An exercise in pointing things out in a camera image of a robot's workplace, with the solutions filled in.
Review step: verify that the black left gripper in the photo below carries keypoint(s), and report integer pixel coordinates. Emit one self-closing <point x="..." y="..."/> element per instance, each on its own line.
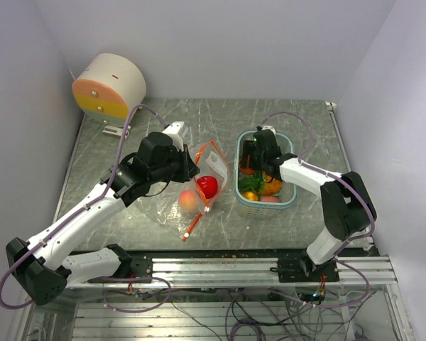
<point x="188" y="169"/>

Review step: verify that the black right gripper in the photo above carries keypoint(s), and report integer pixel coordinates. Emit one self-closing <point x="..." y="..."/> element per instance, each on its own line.
<point x="249" y="149"/>

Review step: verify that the toy orange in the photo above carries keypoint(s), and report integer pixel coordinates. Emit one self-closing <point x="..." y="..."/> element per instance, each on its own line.
<point x="247" y="171"/>

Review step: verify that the red toy apple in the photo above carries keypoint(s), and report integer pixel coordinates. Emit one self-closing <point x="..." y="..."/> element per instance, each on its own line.
<point x="208" y="185"/>

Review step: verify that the toy peach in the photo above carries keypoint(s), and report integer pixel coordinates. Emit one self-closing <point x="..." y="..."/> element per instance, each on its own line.
<point x="187" y="201"/>

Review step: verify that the clear orange zip top bag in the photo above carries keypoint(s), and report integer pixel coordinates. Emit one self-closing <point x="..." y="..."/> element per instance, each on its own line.
<point x="161" y="206"/>

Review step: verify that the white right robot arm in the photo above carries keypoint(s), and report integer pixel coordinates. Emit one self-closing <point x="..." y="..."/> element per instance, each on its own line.
<point x="346" y="206"/>

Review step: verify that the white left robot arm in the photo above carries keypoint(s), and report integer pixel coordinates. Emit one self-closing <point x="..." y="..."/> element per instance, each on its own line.
<point x="42" y="264"/>

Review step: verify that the toy pineapple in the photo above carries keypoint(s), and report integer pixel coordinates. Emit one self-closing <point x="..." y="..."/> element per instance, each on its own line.
<point x="260" y="183"/>

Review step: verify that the light blue plastic basket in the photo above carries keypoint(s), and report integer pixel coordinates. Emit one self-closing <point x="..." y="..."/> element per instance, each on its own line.
<point x="287" y="196"/>

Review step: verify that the small yellow toy fruit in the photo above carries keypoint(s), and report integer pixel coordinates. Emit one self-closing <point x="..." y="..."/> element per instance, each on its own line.
<point x="250" y="195"/>

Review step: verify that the pink toy fruit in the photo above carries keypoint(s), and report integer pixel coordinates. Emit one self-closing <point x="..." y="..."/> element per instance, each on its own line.
<point x="272" y="199"/>

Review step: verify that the white cylindrical drawer box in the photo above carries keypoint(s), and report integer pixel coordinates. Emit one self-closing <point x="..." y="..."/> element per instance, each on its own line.
<point x="109" y="88"/>

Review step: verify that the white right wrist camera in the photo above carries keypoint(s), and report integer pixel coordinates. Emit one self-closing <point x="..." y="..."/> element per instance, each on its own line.
<point x="266" y="127"/>

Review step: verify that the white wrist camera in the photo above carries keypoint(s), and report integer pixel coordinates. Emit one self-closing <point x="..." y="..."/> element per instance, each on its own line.
<point x="177" y="131"/>
<point x="266" y="127"/>

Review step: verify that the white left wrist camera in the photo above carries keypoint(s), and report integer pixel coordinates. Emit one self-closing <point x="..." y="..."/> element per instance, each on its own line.
<point x="177" y="131"/>

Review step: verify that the small white metal bracket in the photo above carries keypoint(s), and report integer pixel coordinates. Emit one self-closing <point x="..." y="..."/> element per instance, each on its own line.
<point x="115" y="132"/>

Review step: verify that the white corner bracket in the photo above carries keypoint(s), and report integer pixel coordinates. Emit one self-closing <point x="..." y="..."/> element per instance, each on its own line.
<point x="331" y="106"/>

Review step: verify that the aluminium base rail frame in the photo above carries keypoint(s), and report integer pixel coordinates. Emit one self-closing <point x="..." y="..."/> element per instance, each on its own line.
<point x="254" y="272"/>

